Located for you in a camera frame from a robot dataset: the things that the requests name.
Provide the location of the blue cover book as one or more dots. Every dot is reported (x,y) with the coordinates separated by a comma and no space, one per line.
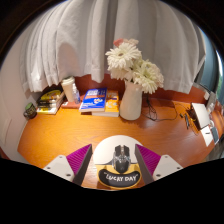
(94,100)

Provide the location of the round white yellow mouse pad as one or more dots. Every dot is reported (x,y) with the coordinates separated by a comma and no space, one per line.
(105,153)

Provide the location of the dark mug with green inside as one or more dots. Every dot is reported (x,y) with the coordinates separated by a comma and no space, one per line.
(30,111)

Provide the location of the black grey computer mouse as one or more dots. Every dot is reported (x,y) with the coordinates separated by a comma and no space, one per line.
(121,160)

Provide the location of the yellow black cover book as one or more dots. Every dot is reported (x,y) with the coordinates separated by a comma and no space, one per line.
(51,95)

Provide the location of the white flat device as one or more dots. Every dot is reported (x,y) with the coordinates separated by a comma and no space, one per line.
(201,115)

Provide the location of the dark window pane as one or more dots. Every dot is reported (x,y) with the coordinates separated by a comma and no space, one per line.
(210,73)

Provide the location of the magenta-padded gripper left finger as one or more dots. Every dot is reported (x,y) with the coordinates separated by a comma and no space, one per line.
(80,159)

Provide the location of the cream tumbler with lid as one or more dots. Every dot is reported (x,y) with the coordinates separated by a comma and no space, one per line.
(68,89)

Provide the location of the white pleated curtain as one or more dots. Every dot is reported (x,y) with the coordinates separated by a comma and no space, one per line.
(83,40)

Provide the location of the yellow white book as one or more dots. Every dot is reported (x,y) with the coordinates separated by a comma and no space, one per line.
(47,110)

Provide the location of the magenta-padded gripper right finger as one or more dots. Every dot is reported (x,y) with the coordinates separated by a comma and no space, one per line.
(148,159)

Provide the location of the thin red book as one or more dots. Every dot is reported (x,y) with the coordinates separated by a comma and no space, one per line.
(70,105)

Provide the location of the orange cover book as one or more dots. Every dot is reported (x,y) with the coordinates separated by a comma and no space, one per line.
(112,105)

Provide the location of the white flower bouquet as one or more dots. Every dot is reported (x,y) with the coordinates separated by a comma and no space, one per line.
(125,58)

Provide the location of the white paper sheet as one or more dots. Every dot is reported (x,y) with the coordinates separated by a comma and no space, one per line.
(207,135)

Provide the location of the white ceramic vase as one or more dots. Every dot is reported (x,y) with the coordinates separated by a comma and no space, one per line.
(130,103)

